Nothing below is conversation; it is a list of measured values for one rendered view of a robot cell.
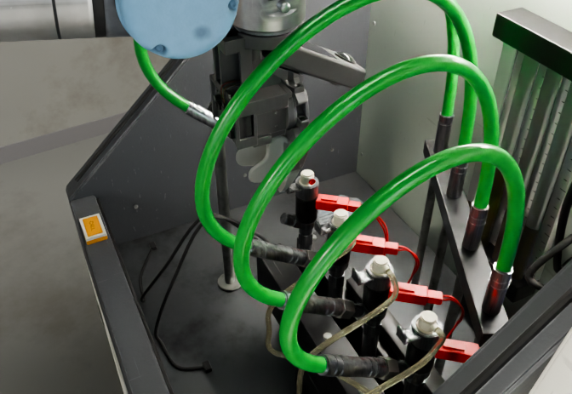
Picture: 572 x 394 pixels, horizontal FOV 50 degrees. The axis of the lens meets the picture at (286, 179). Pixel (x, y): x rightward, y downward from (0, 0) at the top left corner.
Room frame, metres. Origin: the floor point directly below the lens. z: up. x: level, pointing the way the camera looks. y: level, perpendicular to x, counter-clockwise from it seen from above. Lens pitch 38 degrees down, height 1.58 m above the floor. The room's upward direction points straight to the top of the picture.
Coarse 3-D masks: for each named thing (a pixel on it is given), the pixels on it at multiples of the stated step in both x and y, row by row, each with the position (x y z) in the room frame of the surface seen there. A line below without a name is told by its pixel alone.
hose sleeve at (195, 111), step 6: (192, 102) 0.66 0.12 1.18; (192, 108) 0.65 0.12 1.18; (198, 108) 0.65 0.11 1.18; (204, 108) 0.66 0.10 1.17; (186, 114) 0.65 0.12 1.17; (192, 114) 0.65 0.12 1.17; (198, 114) 0.65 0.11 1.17; (204, 114) 0.65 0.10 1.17; (210, 114) 0.65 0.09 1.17; (198, 120) 0.65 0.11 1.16; (204, 120) 0.65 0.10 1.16; (210, 120) 0.65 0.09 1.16; (216, 120) 0.65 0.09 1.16; (210, 126) 0.65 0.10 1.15
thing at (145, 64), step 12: (444, 12) 0.66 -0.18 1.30; (456, 36) 0.66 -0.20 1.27; (456, 48) 0.66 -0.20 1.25; (144, 60) 0.65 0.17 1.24; (144, 72) 0.65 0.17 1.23; (156, 72) 0.66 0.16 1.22; (156, 84) 0.65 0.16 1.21; (456, 84) 0.66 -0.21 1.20; (168, 96) 0.65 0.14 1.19; (180, 96) 0.66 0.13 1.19; (444, 96) 0.67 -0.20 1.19; (180, 108) 0.65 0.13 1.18; (444, 108) 0.66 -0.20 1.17; (444, 120) 0.66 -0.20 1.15
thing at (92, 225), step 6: (96, 216) 0.69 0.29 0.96; (84, 222) 0.68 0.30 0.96; (90, 222) 0.68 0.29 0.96; (96, 222) 0.68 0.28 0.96; (90, 228) 0.67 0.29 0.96; (96, 228) 0.67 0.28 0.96; (90, 234) 0.65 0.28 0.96; (96, 234) 0.65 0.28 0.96; (90, 240) 0.65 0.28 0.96; (96, 240) 0.65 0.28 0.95; (102, 240) 0.65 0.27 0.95
